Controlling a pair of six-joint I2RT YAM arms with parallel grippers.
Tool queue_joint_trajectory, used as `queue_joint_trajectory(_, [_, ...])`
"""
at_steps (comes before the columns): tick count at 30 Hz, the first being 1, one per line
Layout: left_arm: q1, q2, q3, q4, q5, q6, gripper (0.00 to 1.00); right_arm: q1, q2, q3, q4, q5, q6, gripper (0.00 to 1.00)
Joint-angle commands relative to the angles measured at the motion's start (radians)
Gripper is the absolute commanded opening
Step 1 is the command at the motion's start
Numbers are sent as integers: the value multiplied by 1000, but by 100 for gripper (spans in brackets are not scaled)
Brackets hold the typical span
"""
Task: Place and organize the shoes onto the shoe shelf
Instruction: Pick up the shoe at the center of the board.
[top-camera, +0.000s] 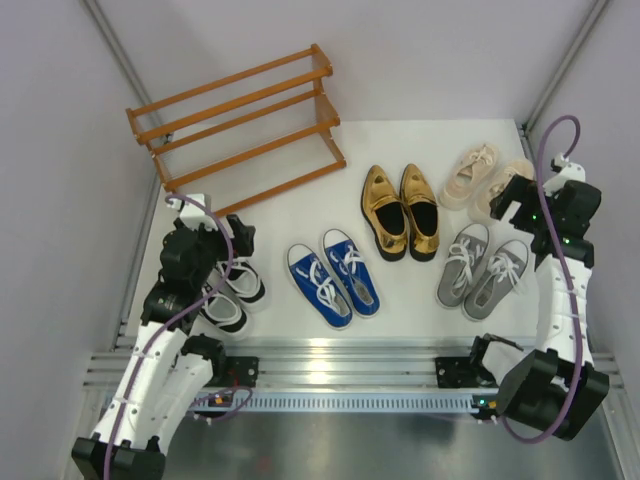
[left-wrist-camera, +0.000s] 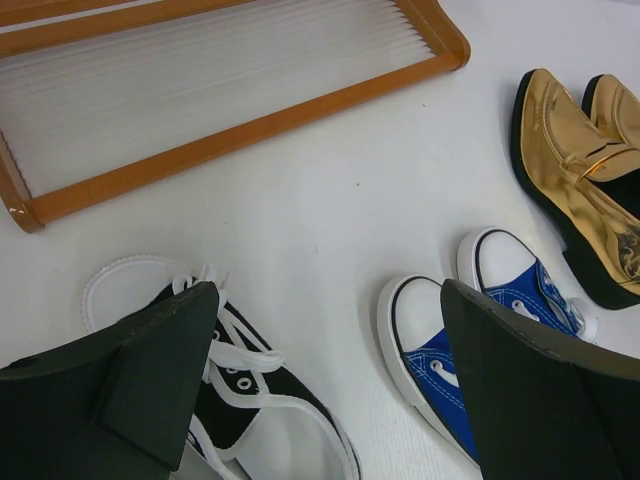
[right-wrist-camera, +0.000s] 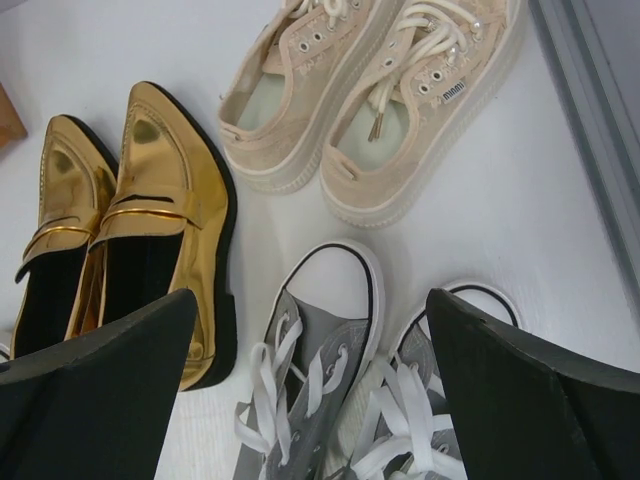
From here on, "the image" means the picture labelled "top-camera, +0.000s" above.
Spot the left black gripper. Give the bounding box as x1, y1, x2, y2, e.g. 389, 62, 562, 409
189, 214, 254, 288

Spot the black white sneaker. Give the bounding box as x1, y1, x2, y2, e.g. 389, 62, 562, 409
216, 257, 267, 312
200, 293, 250, 340

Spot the gold loafer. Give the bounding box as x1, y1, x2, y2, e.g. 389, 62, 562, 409
400, 163, 440, 262
360, 165, 408, 262

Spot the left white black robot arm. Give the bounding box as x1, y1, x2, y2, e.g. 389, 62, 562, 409
71, 214, 255, 479

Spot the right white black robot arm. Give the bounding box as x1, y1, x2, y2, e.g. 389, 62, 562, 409
467, 176, 610, 441

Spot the orange wooden shoe shelf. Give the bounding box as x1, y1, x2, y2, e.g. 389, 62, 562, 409
126, 43, 347, 215

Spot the right beige sneaker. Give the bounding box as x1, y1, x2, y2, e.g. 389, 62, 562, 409
468, 158, 534, 225

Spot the beige sneaker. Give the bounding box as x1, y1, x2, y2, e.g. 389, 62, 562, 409
438, 143, 500, 211
468, 158, 534, 225

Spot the left grey canvas sneaker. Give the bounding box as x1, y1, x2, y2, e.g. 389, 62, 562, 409
436, 223, 490, 309

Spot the grey canvas sneaker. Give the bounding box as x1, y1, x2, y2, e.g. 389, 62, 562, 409
462, 239, 529, 322
436, 223, 490, 309

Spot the right grey canvas sneaker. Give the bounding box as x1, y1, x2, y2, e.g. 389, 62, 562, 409
462, 239, 529, 322

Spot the left beige sneaker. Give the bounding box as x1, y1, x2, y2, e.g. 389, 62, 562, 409
438, 143, 500, 211

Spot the left blue canvas sneaker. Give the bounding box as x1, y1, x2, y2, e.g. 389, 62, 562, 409
286, 243, 353, 330

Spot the blue canvas sneaker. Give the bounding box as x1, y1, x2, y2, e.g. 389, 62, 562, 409
286, 243, 353, 330
322, 229, 380, 318

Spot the right blue canvas sneaker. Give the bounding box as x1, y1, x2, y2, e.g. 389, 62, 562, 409
322, 229, 380, 318

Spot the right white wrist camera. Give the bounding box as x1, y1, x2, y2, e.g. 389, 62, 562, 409
543, 153, 586, 196

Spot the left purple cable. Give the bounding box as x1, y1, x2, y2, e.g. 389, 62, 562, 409
102, 194, 254, 480

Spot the perforated grey cable tray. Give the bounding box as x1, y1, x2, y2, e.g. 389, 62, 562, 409
102, 389, 501, 412

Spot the aluminium rail frame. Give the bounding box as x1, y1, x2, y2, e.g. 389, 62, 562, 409
82, 337, 626, 389

